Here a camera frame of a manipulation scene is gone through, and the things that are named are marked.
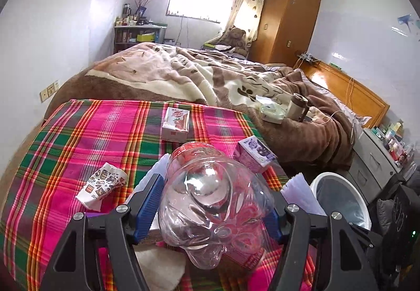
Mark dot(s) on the brown cream blanket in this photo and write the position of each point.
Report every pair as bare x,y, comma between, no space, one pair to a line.
197,81

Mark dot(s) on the group of small bottles boxes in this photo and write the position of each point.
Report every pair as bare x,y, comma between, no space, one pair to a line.
393,143

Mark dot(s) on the patterned curtain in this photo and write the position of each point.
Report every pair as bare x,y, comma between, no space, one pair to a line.
244,2

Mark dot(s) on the clear plastic bottle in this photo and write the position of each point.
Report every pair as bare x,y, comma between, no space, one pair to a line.
213,199

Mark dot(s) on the pink green plaid cloth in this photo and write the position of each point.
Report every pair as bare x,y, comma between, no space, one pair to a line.
65,146

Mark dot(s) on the steel thermos mug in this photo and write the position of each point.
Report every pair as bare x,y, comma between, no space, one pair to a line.
297,107

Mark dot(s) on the window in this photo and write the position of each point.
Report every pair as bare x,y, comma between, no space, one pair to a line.
200,3

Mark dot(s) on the red and white box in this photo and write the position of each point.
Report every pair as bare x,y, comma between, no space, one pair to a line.
175,123

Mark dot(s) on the wall socket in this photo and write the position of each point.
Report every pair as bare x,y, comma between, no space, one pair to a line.
49,90

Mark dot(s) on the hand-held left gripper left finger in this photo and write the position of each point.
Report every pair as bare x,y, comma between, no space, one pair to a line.
149,209

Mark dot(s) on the wooden headboard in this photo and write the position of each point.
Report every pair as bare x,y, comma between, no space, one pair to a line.
347,90

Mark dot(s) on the purple drink carton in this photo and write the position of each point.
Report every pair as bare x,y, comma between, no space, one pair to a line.
256,154

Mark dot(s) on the wooden wardrobe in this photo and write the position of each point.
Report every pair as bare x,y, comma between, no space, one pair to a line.
285,21

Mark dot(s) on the brown teddy bear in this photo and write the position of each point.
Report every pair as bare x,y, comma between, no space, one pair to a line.
234,40

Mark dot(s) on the white tissue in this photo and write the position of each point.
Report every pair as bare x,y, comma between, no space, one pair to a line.
157,264

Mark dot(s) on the power strip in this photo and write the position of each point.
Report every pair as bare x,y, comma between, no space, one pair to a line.
306,57

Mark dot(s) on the crushed patterned paper cup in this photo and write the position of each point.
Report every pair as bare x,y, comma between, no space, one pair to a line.
98,186

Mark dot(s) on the white round bin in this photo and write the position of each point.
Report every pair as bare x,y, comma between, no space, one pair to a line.
341,199

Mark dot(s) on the white tissue pack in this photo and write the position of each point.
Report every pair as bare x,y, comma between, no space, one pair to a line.
270,112

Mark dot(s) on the cluttered shelf unit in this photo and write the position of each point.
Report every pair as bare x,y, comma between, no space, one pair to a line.
131,38

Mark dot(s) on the blue flower wall sticker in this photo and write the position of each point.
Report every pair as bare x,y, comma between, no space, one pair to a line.
405,21

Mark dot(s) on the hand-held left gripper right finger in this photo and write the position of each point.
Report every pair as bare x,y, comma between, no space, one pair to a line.
272,222

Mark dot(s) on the white paper sheet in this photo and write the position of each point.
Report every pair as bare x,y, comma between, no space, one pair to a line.
300,194

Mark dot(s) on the grey drawer nightstand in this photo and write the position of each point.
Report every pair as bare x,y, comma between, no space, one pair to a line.
370,156

